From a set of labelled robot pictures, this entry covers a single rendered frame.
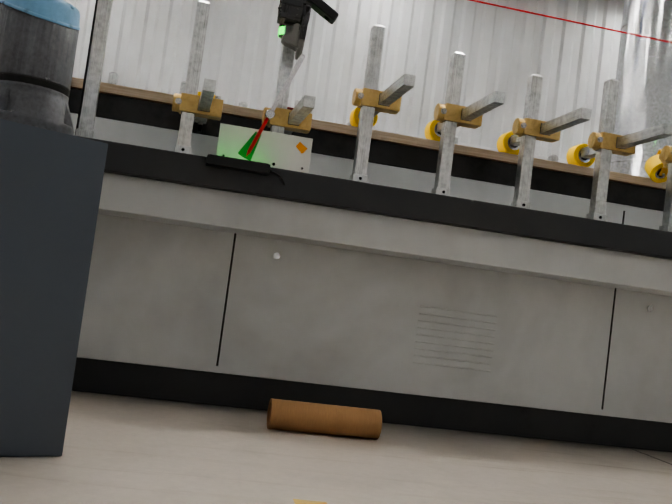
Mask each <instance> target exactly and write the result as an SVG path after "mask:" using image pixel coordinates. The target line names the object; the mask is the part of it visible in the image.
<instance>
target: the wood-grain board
mask: <svg viewBox="0 0 672 504"><path fill-rule="evenodd" d="M83 81H84V79H81V78H75V77H72V82H71V88H76V89H81V90H82V87H83ZM99 93H105V94H110V95H116V96H122V97H128V98H134V99H139V100H145V101H151V102H157V103H163V104H168V105H172V104H173V97H174V95H172V94H167V93H161V92H155V91H150V90H144V89H138V88H132V87H127V86H121V85H115V84H110V83H104V82H101V83H100V90H99ZM222 114H226V115H232V116H238V117H244V118H249V119H255V120H261V121H262V115H263V110H258V109H252V108H247V107H241V106H235V105H230V104H224V103H223V109H222ZM311 129H313V130H319V131H325V132H331V133H336V134H342V135H348V136H354V137H357V132H358V127H355V126H349V125H344V124H338V123H332V122H327V121H321V120H315V119H312V123H311ZM371 140H377V141H383V142H389V143H394V144H400V145H406V146H412V147H418V148H423V149H429V150H435V151H439V145H440V141H435V140H429V139H424V138H418V137H412V136H407V135H401V134H395V133H389V132H384V131H378V130H372V135H371ZM453 154H458V155H464V156H470V157H475V158H481V159H487V160H493V161H499V162H504V163H510V164H516V165H517V164H518V155H515V154H509V153H504V152H498V151H492V150H487V149H481V148H475V147H469V146H464V145H458V144H455V145H454V153H453ZM533 168H539V169H545V170H551V171H557V172H562V173H568V174H574V175H580V176H586V177H591V178H593V173H594V168H589V167H584V166H578V165H572V164H567V163H561V162H555V161H549V160H544V159H538V158H534V160H533ZM609 181H615V182H620V183H626V184H632V185H638V186H644V187H649V188H655V189H661V190H666V183H667V181H665V182H662V183H656V182H653V181H652V180H651V179H650V178H646V177H641V176H635V175H629V174H624V173H618V172H612V171H610V174H609Z"/></svg>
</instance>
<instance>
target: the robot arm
mask: <svg viewBox="0 0 672 504"><path fill-rule="evenodd" d="M311 8H312V9H313V10H314V11H315V12H317V13H318V14H319V15H320V16H322V17H323V18H324V19H325V20H326V21H328V22H329V23H330V24H333V23H334V22H335V21H336V19H337V18H338V15H339V14H338V12H336V11H335V10H334V9H333V8H332V7H330V6H329V5H328V4H327V3H325V2H324V1H323V0H280V4H279V7H278V17H277V23H278V24H283V25H287V26H291V25H292V26H293V28H292V29H291V31H290V32H289V33H285V34H284V35H283V38H282V39H281V43H282V45H284V46H286V47H288V48H290V49H292V50H294V51H295V60H298V58H299V57H300V55H301V54H302V51H303V47H304V42H305V38H306V32H307V27H308V23H309V19H310V13H311ZM79 30H80V12H79V10H78V9H77V8H76V7H75V6H73V5H72V4H70V3H68V2H66V1H64V0H0V119H4V120H8V121H13V122H17V123H21V124H26V125H30V126H34V127H39V128H43V129H47V130H52V131H56V132H60V133H65V134H69V135H73V136H74V128H73V123H72V119H71V114H70V110H69V105H68V102H69V94H70V88H71V82H72V75H73V68H74V62H75V55H76V49H77V42H78V35H79Z"/></svg>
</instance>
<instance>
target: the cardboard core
mask: <svg viewBox="0 0 672 504"><path fill-rule="evenodd" d="M267 429H274V430H284V431H294V432H304V433H314V434H325V435H335V436H345V437H355V438H365V439H375V440H377V439H378V438H379V437H380V434H381V429H382V413H381V411H380V410H376V409H367V408H357V407H348V406H339V405H329V404H320V403H310V402H301V401H292V400H282V399H273V398H271V399H270V401H269V406H268V412H267Z"/></svg>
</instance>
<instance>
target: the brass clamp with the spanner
mask: <svg viewBox="0 0 672 504"><path fill-rule="evenodd" d="M269 109H271V108H268V107H265V108H264V110H263V115H262V124H263V122H264V120H265V118H266V117H265V113H266V111H267V110H269ZM291 111H292V110H288V109H283V108H277V107H276V109H275V111H274V112H275V116H274V118H272V119H269V121H268V122H267V124H266V126H268V127H270V128H271V126H272V125H274V126H280V127H285V128H284V130H287V131H293V132H299V133H305V134H308V133H309V132H310V130H311V123H312V115H313V114H311V113H310V114H309V115H308V116H307V117H306V118H305V119H304V120H303V121H302V122H301V123H300V124H299V125H293V124H288V122H289V114H290V112H291Z"/></svg>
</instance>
